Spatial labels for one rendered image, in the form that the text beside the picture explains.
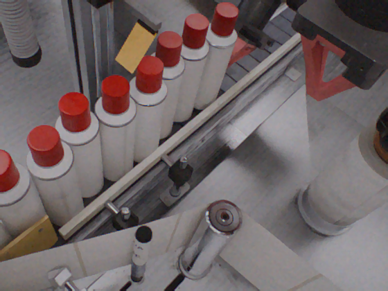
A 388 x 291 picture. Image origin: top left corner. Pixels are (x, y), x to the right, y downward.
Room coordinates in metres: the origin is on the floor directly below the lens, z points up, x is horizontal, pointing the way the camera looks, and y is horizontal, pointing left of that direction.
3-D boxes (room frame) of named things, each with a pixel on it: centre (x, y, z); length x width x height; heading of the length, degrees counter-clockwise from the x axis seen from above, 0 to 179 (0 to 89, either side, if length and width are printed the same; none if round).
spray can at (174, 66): (0.36, 0.02, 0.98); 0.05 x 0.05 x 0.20
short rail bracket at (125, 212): (0.19, 0.05, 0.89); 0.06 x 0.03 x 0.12; 56
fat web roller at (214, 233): (0.15, -0.07, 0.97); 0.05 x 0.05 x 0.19
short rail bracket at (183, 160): (0.28, -0.03, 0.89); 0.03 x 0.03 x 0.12; 56
